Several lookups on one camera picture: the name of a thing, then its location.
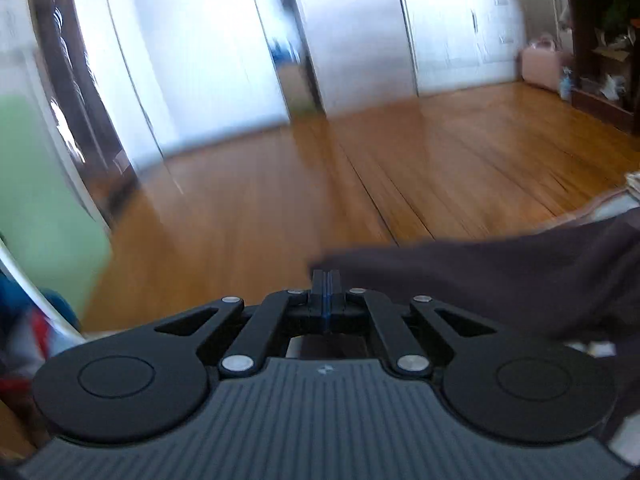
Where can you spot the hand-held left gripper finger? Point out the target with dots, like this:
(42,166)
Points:
(332,305)
(320,305)

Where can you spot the dark brown knit sweater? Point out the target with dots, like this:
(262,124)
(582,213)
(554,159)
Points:
(500,280)

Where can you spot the white pole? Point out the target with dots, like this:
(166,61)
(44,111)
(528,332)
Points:
(40,292)

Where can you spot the blue and red cloth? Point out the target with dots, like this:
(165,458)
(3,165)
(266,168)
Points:
(25,340)

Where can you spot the green panel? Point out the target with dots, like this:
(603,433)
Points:
(45,185)

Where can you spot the checked mat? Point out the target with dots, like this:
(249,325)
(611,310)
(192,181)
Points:
(617,207)

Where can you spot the white drawer cabinet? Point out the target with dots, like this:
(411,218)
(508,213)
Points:
(465,25)

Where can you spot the pink bag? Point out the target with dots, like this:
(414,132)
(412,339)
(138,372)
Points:
(542,62)

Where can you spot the blue bottle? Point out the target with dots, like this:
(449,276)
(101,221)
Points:
(566,85)

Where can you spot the dark wooden shelf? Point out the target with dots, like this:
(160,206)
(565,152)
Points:
(600,110)

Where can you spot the white crumpled paper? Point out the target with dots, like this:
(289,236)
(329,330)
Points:
(612,86)

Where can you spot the green plant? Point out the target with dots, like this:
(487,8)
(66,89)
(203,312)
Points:
(620,16)

